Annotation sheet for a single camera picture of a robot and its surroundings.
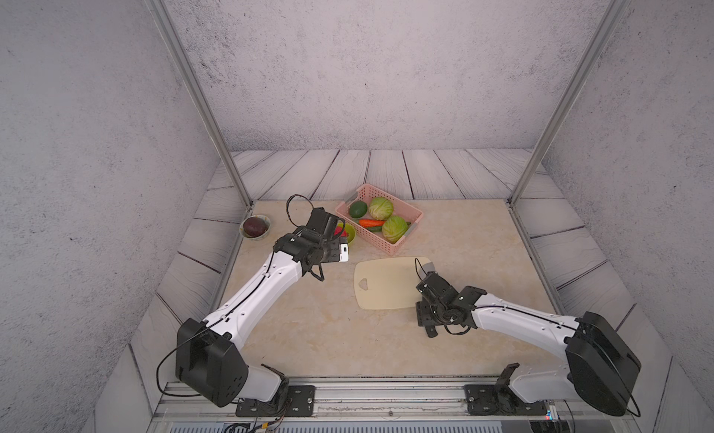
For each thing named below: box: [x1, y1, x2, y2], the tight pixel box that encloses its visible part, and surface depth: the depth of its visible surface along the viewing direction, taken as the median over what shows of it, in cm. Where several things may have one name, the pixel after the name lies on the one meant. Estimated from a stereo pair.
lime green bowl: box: [335, 221, 357, 246], surface depth 107 cm
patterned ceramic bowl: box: [238, 213, 272, 240], surface depth 107 cm
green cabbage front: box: [382, 215, 409, 245], surface depth 104 cm
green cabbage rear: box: [368, 196, 394, 222], surface depth 113 cm
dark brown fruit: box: [242, 216, 269, 237], surface depth 107 cm
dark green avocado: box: [348, 200, 368, 219], surface depth 117 cm
